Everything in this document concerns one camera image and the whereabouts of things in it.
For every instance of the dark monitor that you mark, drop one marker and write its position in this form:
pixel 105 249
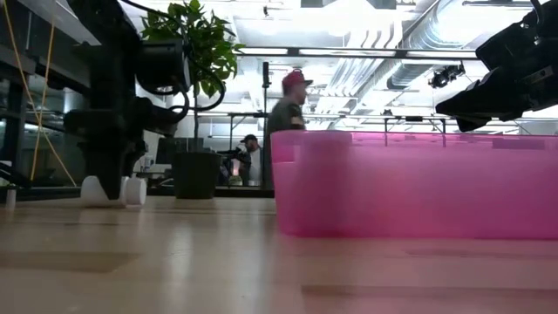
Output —
pixel 183 146

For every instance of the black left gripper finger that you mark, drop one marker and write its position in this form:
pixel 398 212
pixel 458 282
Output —
pixel 109 174

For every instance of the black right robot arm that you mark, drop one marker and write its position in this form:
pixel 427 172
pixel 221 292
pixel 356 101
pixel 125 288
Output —
pixel 549 11

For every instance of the person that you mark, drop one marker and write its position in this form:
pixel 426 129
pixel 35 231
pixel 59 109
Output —
pixel 253 161
pixel 285 115

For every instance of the black long background table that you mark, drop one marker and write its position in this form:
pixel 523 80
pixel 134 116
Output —
pixel 414 118

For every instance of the small white cylinder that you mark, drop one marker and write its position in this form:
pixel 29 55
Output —
pixel 11 198

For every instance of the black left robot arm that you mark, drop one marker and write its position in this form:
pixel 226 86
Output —
pixel 109 65

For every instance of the white pill bottle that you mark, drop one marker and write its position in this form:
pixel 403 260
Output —
pixel 87 194

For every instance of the black mounted camera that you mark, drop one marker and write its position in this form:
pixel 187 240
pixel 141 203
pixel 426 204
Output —
pixel 444 76

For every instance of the black tripod stand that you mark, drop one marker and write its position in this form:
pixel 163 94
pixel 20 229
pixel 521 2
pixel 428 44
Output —
pixel 265 74

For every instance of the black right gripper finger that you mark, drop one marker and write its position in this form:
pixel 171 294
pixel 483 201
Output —
pixel 488 98

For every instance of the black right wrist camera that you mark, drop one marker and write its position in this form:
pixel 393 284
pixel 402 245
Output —
pixel 505 48

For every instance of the red plastic basket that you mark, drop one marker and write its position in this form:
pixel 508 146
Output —
pixel 414 187

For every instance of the potted green plant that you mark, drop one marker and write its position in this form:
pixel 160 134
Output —
pixel 196 174

